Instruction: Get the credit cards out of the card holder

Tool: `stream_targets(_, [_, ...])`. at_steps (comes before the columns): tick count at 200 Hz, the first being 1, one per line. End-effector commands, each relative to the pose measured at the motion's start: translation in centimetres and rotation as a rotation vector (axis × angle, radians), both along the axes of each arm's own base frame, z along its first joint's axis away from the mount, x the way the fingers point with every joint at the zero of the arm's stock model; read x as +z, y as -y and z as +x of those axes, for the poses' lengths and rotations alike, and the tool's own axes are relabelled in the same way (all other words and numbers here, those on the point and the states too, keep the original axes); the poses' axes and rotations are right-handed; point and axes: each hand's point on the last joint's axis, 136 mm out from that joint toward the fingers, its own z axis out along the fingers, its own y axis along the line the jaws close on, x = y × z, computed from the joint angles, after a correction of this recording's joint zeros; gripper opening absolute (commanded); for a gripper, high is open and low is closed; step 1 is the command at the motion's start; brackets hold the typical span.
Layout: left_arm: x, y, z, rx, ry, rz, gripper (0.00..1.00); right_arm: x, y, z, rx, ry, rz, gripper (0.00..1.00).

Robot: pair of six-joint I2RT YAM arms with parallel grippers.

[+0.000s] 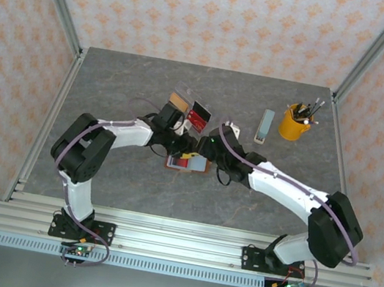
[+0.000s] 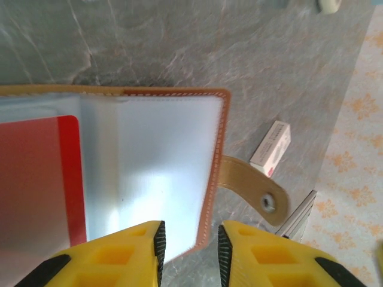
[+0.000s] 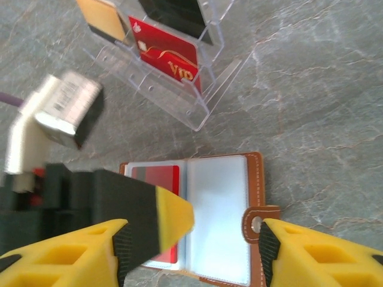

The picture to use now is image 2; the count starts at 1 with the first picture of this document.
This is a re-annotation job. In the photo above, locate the brown leather card holder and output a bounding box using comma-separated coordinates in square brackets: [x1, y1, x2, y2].
[0, 84, 291, 265]

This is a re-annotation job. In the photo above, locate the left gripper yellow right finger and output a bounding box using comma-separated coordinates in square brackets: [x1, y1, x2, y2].
[217, 220, 370, 287]

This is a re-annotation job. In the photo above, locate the red credit card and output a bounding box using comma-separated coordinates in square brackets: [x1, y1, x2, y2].
[0, 115, 88, 258]

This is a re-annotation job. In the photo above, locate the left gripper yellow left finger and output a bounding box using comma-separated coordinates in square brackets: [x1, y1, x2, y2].
[13, 220, 167, 287]

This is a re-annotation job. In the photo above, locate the light blue eraser block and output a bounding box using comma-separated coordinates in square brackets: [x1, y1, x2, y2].
[316, 0, 342, 15]

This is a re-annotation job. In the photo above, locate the small white cardboard box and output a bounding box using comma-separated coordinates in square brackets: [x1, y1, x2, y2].
[249, 120, 292, 178]

